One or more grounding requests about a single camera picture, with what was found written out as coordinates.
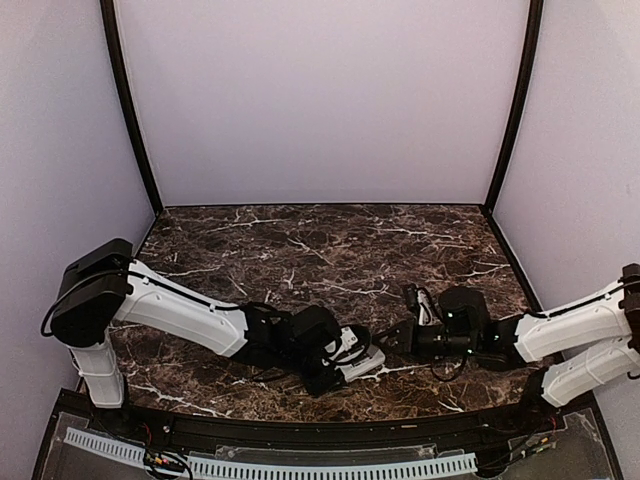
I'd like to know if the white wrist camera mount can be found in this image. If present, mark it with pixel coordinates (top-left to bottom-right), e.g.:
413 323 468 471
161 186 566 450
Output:
322 324 372 367
403 284 442 327

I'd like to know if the white remote control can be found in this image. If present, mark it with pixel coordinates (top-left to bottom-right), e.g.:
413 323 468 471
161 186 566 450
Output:
337 345 386 383

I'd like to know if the black right corner frame post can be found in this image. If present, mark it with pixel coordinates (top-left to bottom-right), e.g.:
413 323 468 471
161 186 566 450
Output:
483 0 544 216

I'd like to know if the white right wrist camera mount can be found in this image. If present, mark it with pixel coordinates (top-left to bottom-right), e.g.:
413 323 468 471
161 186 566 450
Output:
403 284 442 327

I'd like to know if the black corner frame post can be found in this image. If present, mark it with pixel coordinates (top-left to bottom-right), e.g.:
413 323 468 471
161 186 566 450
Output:
99 0 164 217
483 0 544 216

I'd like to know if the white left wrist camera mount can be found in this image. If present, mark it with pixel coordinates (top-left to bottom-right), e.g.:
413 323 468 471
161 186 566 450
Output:
322 324 372 367

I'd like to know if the white slotted cable duct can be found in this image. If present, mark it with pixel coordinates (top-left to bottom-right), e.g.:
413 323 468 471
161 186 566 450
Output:
64 427 477 479

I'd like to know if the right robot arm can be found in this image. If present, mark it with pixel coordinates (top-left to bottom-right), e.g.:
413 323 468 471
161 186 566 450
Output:
374 263 639 434

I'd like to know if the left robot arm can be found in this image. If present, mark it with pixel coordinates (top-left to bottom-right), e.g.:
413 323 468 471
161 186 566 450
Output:
40 238 347 436

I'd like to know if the black front frame rail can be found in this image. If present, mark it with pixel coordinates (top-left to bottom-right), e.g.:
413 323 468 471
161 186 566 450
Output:
78 396 554 451

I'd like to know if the clear acrylic plate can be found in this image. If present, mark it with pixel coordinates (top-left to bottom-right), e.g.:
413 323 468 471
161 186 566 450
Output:
213 444 438 466

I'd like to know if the black left corner frame post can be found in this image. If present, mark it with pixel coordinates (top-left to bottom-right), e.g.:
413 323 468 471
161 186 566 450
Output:
99 0 164 217

